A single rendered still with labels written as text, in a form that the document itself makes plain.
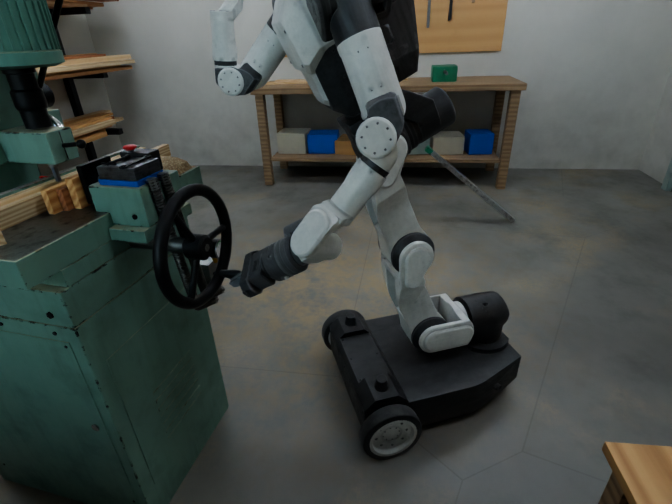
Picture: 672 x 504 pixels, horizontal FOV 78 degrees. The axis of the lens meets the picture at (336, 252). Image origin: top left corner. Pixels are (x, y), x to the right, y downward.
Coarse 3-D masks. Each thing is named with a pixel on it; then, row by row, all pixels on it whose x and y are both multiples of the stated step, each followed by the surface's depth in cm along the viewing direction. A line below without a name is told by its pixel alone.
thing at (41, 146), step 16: (16, 128) 93; (48, 128) 92; (64, 128) 92; (16, 144) 91; (32, 144) 90; (48, 144) 89; (16, 160) 93; (32, 160) 92; (48, 160) 91; (64, 160) 92
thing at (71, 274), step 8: (112, 240) 93; (104, 248) 91; (112, 248) 93; (120, 248) 96; (88, 256) 87; (96, 256) 89; (104, 256) 91; (112, 256) 94; (72, 264) 84; (80, 264) 86; (88, 264) 87; (96, 264) 90; (64, 272) 82; (72, 272) 84; (80, 272) 86; (88, 272) 88; (48, 280) 84; (56, 280) 83; (64, 280) 82; (72, 280) 84
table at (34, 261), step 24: (192, 168) 121; (48, 216) 91; (72, 216) 90; (96, 216) 90; (24, 240) 80; (48, 240) 80; (72, 240) 83; (96, 240) 89; (120, 240) 92; (144, 240) 90; (0, 264) 74; (24, 264) 74; (48, 264) 78; (24, 288) 75
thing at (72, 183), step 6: (66, 180) 91; (72, 180) 91; (78, 180) 93; (72, 186) 92; (78, 186) 93; (72, 192) 93; (78, 192) 93; (72, 198) 93; (78, 198) 93; (84, 198) 95; (78, 204) 94; (84, 204) 95; (90, 204) 96
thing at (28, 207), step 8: (168, 144) 132; (160, 152) 129; (168, 152) 132; (40, 192) 93; (24, 200) 89; (32, 200) 90; (40, 200) 92; (0, 208) 85; (8, 208) 86; (16, 208) 87; (24, 208) 89; (32, 208) 90; (40, 208) 92; (0, 216) 84; (8, 216) 86; (16, 216) 87; (24, 216) 89; (32, 216) 91; (0, 224) 84; (8, 224) 86
